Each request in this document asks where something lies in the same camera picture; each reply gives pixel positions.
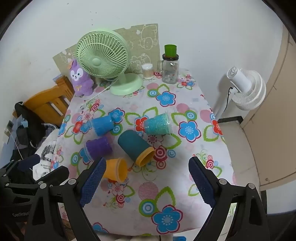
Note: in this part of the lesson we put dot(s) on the white printed cloth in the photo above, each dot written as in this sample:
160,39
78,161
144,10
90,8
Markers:
47,155

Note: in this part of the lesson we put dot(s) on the beige door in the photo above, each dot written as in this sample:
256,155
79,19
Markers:
275,129

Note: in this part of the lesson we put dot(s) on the floral tablecloth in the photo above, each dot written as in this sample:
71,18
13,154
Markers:
148,201

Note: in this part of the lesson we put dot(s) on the small blue object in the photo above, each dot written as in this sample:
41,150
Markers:
180,238

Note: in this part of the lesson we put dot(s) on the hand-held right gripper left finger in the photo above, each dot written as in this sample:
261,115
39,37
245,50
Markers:
92,180

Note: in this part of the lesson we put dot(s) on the blue cup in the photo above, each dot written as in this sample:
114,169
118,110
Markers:
101,125

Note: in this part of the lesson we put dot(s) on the purple cup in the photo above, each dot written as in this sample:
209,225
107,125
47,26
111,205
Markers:
99,148

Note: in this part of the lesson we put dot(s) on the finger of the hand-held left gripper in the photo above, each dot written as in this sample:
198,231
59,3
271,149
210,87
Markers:
8,169
57,173

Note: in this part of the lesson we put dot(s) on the white standing fan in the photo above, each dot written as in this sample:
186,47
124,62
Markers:
245,85

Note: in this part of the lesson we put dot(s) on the green cup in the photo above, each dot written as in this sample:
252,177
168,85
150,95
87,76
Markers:
170,49

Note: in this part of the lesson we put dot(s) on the purple plush toy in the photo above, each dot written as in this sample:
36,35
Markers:
79,78

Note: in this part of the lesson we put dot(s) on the cotton swab container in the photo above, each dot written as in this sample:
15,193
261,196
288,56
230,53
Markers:
147,71

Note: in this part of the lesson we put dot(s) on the teal glitter cup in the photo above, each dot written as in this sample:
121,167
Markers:
158,125

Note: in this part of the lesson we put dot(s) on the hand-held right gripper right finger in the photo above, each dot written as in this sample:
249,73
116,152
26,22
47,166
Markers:
201,180

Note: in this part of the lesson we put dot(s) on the wooden chair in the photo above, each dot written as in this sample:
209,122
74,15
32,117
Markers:
44,97

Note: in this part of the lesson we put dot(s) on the green desk fan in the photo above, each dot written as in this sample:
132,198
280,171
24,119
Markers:
101,54

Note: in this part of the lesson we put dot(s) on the pile of dark clothes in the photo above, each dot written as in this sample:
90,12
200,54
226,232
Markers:
25,129

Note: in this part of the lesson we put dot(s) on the dark teal cup yellow rim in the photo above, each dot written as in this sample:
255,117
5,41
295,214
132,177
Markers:
131,143

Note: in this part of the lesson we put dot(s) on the printed cardboard sheet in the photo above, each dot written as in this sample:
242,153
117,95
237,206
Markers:
143,39

